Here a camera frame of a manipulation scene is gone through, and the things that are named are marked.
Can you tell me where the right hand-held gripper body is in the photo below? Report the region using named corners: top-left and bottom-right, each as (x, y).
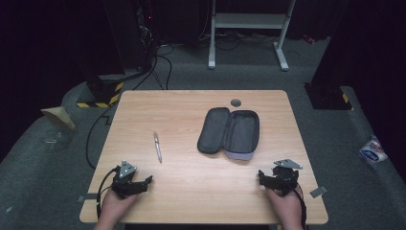
top-left (266, 158), bottom-right (304, 196)

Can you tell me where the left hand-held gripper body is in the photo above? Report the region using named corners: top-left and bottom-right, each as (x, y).
top-left (110, 159), bottom-right (146, 199)

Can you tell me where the silver pen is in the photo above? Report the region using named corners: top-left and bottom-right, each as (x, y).
top-left (152, 130), bottom-right (164, 165)

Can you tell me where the black pencil case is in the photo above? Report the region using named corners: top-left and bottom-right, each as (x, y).
top-left (196, 106), bottom-right (260, 162)

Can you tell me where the person's left hand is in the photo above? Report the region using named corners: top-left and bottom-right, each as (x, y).
top-left (94, 189), bottom-right (140, 230)

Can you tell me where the grey tape strip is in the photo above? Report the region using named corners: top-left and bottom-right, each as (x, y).
top-left (308, 185), bottom-right (328, 199)
top-left (78, 193), bottom-right (101, 203)

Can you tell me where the black yellow striped stand base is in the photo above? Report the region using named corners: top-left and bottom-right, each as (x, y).
top-left (76, 74), bottom-right (124, 109)

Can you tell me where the white and blue packet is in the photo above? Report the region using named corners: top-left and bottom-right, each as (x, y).
top-left (358, 134), bottom-right (390, 166)

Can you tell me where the tan cardboard piece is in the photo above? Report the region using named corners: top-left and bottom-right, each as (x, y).
top-left (40, 105), bottom-right (77, 131)

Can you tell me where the dark equipment rack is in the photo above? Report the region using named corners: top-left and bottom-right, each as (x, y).
top-left (101, 0), bottom-right (161, 73)

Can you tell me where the white metal stand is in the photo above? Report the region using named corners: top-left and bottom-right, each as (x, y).
top-left (207, 0), bottom-right (297, 72)

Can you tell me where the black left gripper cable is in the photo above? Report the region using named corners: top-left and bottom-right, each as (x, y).
top-left (96, 167), bottom-right (120, 219)

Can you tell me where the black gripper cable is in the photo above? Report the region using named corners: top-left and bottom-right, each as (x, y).
top-left (295, 186), bottom-right (308, 230)
top-left (96, 167), bottom-right (120, 219)

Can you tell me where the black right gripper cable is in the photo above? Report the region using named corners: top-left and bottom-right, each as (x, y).
top-left (295, 186), bottom-right (308, 230)

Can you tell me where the black floor cable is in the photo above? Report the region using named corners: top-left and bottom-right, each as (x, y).
top-left (84, 44), bottom-right (174, 171)

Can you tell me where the bundle of floor cables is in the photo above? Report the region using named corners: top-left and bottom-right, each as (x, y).
top-left (159, 30), bottom-right (282, 53)

